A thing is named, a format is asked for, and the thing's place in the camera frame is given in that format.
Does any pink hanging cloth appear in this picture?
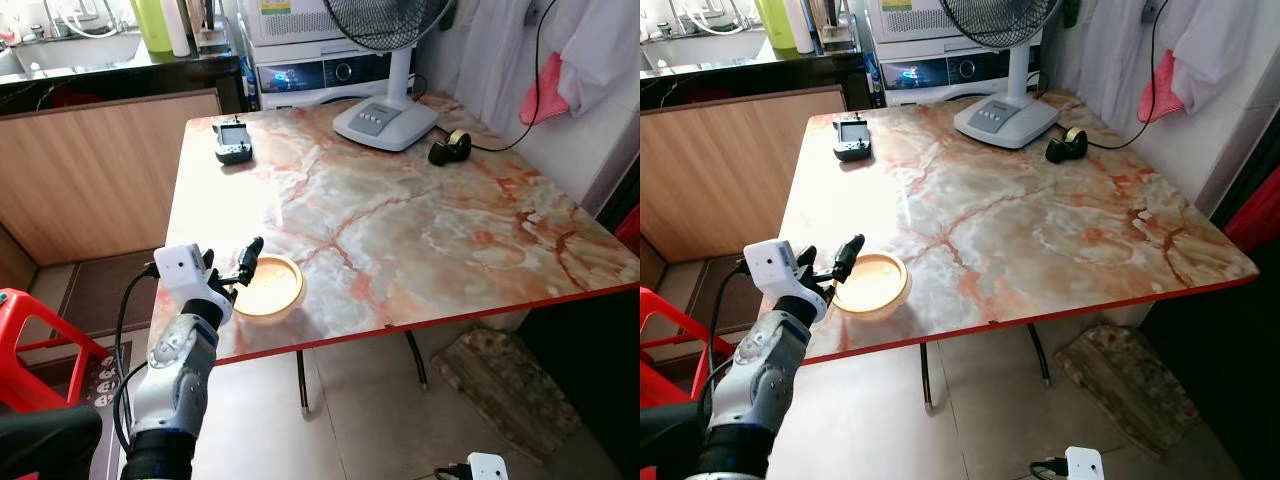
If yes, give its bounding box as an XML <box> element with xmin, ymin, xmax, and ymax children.
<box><xmin>1136</xmin><ymin>49</ymin><xmax>1187</xmax><ymax>125</ymax></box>
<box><xmin>519</xmin><ymin>51</ymin><xmax>572</xmax><ymax>127</ymax></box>

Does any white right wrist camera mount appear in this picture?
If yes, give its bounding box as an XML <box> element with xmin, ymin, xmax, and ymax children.
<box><xmin>1063</xmin><ymin>446</ymin><xmax>1106</xmax><ymax>480</ymax></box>
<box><xmin>465</xmin><ymin>452</ymin><xmax>510</xmax><ymax>480</ymax></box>

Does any red plastic item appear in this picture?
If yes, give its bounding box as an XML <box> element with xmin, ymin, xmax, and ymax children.
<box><xmin>611</xmin><ymin>204</ymin><xmax>641</xmax><ymax>252</ymax></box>
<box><xmin>1224</xmin><ymin>164</ymin><xmax>1280</xmax><ymax>253</ymax></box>

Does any white standing fan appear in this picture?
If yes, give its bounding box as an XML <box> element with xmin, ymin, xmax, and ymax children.
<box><xmin>322</xmin><ymin>0</ymin><xmax>457</xmax><ymax>154</ymax></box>
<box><xmin>940</xmin><ymin>0</ymin><xmax>1064</xmax><ymax>151</ymax></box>

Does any grey handheld device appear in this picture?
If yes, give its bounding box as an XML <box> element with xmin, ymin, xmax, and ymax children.
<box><xmin>832</xmin><ymin>112</ymin><xmax>874</xmax><ymax>164</ymax></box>
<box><xmin>211</xmin><ymin>115</ymin><xmax>254</xmax><ymax>167</ymax></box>

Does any black tape dispenser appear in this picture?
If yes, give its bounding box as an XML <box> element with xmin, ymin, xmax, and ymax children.
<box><xmin>428</xmin><ymin>128</ymin><xmax>474</xmax><ymax>168</ymax></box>
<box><xmin>1045</xmin><ymin>126</ymin><xmax>1090</xmax><ymax>166</ymax></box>

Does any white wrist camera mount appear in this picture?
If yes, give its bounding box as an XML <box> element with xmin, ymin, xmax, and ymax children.
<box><xmin>741</xmin><ymin>239</ymin><xmax>825</xmax><ymax>322</ymax></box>
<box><xmin>152</xmin><ymin>243</ymin><xmax>234</xmax><ymax>323</ymax></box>
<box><xmin>1063</xmin><ymin>446</ymin><xmax>1106</xmax><ymax>480</ymax></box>
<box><xmin>465</xmin><ymin>452</ymin><xmax>510</xmax><ymax>480</ymax></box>

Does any beige plastic bowl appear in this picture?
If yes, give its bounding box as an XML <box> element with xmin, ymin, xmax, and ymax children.
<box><xmin>830</xmin><ymin>252</ymin><xmax>912</xmax><ymax>323</ymax></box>
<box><xmin>232</xmin><ymin>254</ymin><xmax>307</xmax><ymax>324</ymax></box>

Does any white sink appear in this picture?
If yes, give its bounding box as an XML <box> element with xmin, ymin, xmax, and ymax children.
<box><xmin>640</xmin><ymin>0</ymin><xmax>772</xmax><ymax>70</ymax></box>
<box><xmin>0</xmin><ymin>0</ymin><xmax>147</xmax><ymax>72</ymax></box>

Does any green plastic bottle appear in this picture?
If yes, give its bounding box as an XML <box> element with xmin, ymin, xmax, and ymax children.
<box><xmin>754</xmin><ymin>0</ymin><xmax>799</xmax><ymax>53</ymax></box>
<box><xmin>130</xmin><ymin>0</ymin><xmax>174</xmax><ymax>54</ymax></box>

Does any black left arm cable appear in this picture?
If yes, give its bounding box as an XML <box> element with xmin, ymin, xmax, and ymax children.
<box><xmin>112</xmin><ymin>262</ymin><xmax>162</xmax><ymax>453</ymax></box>
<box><xmin>704</xmin><ymin>258</ymin><xmax>752</xmax><ymax>403</ymax></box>

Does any black robot torso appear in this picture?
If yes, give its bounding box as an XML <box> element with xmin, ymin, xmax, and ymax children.
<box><xmin>640</xmin><ymin>400</ymin><xmax>713</xmax><ymax>480</ymax></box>
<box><xmin>0</xmin><ymin>404</ymin><xmax>103</xmax><ymax>480</ymax></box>

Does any white power strip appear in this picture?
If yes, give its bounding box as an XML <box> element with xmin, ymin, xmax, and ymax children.
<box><xmin>93</xmin><ymin>343</ymin><xmax>132</xmax><ymax>412</ymax></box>

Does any wooden cabinet panel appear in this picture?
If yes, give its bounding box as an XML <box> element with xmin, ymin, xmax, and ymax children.
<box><xmin>640</xmin><ymin>85</ymin><xmax>850</xmax><ymax>264</ymax></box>
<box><xmin>0</xmin><ymin>88</ymin><xmax>224</xmax><ymax>267</ymax></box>

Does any rough stone slab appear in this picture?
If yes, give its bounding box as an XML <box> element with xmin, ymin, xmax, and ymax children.
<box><xmin>1051</xmin><ymin>321</ymin><xmax>1202</xmax><ymax>460</ymax></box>
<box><xmin>429</xmin><ymin>324</ymin><xmax>583</xmax><ymax>464</ymax></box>

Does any white washing machine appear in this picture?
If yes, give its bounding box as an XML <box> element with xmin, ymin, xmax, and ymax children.
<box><xmin>238</xmin><ymin>0</ymin><xmax>426</xmax><ymax>112</ymax></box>
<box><xmin>863</xmin><ymin>0</ymin><xmax>1043</xmax><ymax>110</ymax></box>

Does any brown door mat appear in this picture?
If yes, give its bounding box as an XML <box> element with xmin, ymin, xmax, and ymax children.
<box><xmin>54</xmin><ymin>249</ymin><xmax>163</xmax><ymax>343</ymax></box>
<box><xmin>688</xmin><ymin>250</ymin><xmax>763</xmax><ymax>337</ymax></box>

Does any black fan power cable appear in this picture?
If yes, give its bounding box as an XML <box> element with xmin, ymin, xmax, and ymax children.
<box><xmin>470</xmin><ymin>0</ymin><xmax>559</xmax><ymax>154</ymax></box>
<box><xmin>1086</xmin><ymin>0</ymin><xmax>1173</xmax><ymax>152</ymax></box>

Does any white hanging garment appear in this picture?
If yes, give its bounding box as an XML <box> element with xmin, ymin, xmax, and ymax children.
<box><xmin>1074</xmin><ymin>0</ymin><xmax>1257</xmax><ymax>138</ymax></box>
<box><xmin>455</xmin><ymin>0</ymin><xmax>641</xmax><ymax>143</ymax></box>

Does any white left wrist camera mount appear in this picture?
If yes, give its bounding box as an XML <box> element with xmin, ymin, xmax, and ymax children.
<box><xmin>152</xmin><ymin>243</ymin><xmax>234</xmax><ymax>323</ymax></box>
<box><xmin>741</xmin><ymin>239</ymin><xmax>825</xmax><ymax>322</ymax></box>

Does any marble pattern table red edge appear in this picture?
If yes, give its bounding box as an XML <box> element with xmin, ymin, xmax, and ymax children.
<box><xmin>775</xmin><ymin>89</ymin><xmax>1260</xmax><ymax>412</ymax></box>
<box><xmin>150</xmin><ymin>92</ymin><xmax>641</xmax><ymax>415</ymax></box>

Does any white plastic bottle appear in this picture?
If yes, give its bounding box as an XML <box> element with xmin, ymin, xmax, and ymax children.
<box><xmin>789</xmin><ymin>0</ymin><xmax>817</xmax><ymax>57</ymax></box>
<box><xmin>164</xmin><ymin>0</ymin><xmax>192</xmax><ymax>59</ymax></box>

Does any red plastic stool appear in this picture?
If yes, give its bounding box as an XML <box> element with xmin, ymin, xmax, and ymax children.
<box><xmin>0</xmin><ymin>287</ymin><xmax>113</xmax><ymax>414</ymax></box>
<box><xmin>640</xmin><ymin>285</ymin><xmax>741</xmax><ymax>409</ymax></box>

